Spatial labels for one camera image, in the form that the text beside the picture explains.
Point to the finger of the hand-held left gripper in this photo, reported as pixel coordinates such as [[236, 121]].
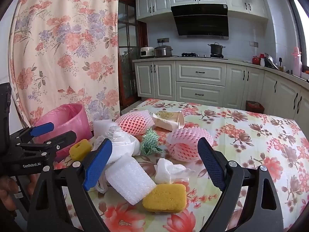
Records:
[[42, 129], [62, 139]]

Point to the white foam block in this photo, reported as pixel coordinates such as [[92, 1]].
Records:
[[102, 127]]

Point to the white lower kitchen cabinets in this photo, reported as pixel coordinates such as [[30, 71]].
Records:
[[200, 72]]

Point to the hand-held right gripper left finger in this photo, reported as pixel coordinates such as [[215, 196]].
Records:
[[97, 162]]

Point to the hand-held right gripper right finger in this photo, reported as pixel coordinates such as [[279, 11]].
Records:
[[211, 164]]

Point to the red waste basket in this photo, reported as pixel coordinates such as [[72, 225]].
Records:
[[254, 107]]

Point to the white plastic bag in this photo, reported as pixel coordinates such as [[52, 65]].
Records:
[[120, 145]]

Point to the steel pressure cooker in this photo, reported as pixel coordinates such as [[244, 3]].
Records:
[[163, 52]]

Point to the red kettle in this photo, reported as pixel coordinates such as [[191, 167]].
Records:
[[256, 60]]

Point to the small yellow sponge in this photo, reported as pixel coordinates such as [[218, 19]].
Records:
[[80, 149]]

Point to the small wall socket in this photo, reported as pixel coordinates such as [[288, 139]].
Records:
[[254, 44]]

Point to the black range hood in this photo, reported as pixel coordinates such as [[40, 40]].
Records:
[[200, 21]]

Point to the wooden glass door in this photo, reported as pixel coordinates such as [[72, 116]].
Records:
[[130, 53]]

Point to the white kitchen cabinets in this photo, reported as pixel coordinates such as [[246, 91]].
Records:
[[200, 72], [157, 0]]

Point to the white rice cooker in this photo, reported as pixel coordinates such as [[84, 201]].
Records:
[[147, 52]]

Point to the black cooking pot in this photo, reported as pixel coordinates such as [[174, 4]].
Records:
[[216, 48]]

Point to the pink thermos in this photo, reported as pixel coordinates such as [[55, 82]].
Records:
[[297, 62]]

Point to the black gas stove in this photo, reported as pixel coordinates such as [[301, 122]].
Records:
[[193, 54]]

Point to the person's left hand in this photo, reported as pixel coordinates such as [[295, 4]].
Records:
[[6, 193]]

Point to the white bottle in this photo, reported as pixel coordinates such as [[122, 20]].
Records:
[[262, 61]]

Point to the pink foam fruit net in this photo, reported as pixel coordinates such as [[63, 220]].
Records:
[[135, 123], [183, 145]]

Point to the green zigzag cloth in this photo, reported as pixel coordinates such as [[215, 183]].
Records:
[[149, 142]]

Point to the pink trash bin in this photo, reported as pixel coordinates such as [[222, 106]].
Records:
[[70, 122]]

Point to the white foam sheet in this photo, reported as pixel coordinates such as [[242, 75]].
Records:
[[131, 181]]

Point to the white tissue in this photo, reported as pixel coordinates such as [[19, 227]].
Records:
[[169, 171]]

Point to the large yellow sponge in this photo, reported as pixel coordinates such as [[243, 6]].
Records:
[[165, 198]]

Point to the white upper kitchen cabinets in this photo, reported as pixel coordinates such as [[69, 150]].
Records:
[[157, 0]]

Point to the wide wall socket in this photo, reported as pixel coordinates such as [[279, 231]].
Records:
[[163, 40]]

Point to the floral curtain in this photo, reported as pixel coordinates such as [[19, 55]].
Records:
[[60, 53]]

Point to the kitchen window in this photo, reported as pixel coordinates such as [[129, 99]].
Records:
[[303, 29]]

